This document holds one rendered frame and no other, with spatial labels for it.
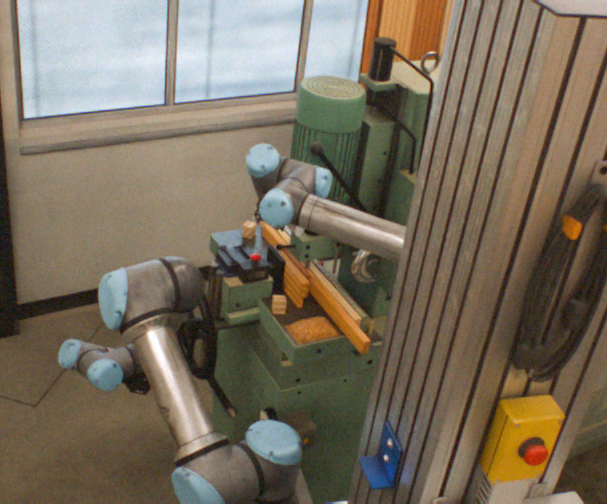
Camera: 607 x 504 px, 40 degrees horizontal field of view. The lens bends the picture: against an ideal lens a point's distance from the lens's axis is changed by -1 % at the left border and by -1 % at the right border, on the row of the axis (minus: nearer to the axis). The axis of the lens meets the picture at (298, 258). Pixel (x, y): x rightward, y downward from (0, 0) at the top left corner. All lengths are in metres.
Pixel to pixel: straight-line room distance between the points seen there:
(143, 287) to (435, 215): 0.71
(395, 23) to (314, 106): 1.63
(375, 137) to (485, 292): 1.14
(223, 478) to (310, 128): 0.92
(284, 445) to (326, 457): 0.94
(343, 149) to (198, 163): 1.55
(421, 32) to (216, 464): 2.58
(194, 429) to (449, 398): 0.62
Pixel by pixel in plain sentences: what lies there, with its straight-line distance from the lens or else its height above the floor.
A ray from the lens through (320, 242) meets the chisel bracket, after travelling 2.32.
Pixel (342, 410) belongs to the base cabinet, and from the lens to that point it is 2.51.
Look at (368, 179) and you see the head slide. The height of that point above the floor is 1.26.
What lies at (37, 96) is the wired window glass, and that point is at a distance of 3.34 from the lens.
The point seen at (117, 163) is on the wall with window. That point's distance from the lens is 3.47.
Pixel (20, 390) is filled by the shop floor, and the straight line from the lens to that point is 3.40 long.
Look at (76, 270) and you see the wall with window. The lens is 3.66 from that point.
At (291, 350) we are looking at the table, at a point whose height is 0.88.
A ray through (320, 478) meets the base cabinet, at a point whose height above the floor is 0.29.
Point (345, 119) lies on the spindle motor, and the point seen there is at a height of 1.45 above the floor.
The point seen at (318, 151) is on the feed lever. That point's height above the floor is 1.41.
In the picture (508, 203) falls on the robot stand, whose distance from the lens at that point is 1.05.
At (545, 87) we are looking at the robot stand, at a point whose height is 1.94.
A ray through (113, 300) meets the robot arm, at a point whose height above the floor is 1.26.
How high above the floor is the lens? 2.25
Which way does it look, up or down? 32 degrees down
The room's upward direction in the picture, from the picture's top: 8 degrees clockwise
